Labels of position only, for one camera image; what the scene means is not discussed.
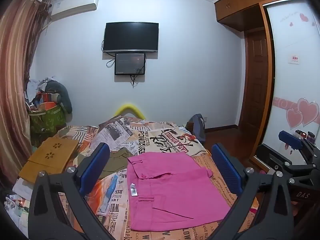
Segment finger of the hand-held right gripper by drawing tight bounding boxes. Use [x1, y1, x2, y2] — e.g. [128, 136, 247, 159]
[255, 144, 315, 178]
[279, 130, 320, 155]

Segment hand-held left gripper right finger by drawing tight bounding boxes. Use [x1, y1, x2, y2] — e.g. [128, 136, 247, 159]
[211, 143, 294, 240]

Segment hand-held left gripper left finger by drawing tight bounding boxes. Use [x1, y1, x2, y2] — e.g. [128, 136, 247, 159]
[28, 142, 118, 240]

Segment pink pants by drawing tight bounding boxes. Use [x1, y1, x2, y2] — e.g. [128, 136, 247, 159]
[127, 152, 232, 232]

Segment cluster of small bottles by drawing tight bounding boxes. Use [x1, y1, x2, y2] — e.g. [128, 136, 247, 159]
[295, 129, 316, 142]

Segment olive green garment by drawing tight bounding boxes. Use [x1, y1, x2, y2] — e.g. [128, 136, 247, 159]
[79, 148, 130, 180]

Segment wooden lap desk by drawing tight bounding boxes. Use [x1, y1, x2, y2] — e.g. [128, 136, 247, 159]
[19, 137, 80, 184]

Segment orange newspaper-print bedsheet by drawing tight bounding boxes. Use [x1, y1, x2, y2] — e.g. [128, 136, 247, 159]
[5, 125, 260, 240]

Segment blue backpack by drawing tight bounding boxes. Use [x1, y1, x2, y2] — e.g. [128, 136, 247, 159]
[186, 114, 206, 144]

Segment wardrobe with heart decals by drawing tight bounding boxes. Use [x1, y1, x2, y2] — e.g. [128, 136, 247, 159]
[250, 0, 320, 167]

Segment cream printed quilt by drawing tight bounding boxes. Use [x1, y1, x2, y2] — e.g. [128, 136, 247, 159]
[99, 116, 208, 158]

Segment green patterned bag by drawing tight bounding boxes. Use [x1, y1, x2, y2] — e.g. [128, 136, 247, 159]
[29, 104, 67, 146]

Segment yellow pillow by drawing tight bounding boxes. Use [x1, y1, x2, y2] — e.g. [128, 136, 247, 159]
[116, 102, 146, 119]

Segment brown wooden door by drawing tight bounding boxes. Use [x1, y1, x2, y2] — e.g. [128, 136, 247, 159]
[237, 29, 272, 136]

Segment grey plush toy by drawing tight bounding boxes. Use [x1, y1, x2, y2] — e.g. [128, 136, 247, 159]
[45, 80, 73, 114]

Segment pile of papers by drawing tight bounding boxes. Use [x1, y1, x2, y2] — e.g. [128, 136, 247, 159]
[5, 177, 33, 233]

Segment striped brown curtain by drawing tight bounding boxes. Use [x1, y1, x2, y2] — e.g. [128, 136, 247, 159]
[0, 0, 50, 188]

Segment wooden overhead cabinet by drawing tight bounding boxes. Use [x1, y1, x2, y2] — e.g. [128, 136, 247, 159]
[214, 0, 308, 32]

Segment white air conditioner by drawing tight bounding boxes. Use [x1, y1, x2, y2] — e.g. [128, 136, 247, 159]
[49, 0, 100, 20]

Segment black monitor cable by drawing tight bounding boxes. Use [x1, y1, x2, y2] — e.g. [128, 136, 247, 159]
[129, 66, 146, 87]

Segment small black wall monitor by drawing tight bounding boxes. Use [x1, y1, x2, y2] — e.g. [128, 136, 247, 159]
[114, 52, 146, 76]

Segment black wall television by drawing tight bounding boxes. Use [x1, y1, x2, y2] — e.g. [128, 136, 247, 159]
[103, 22, 159, 53]

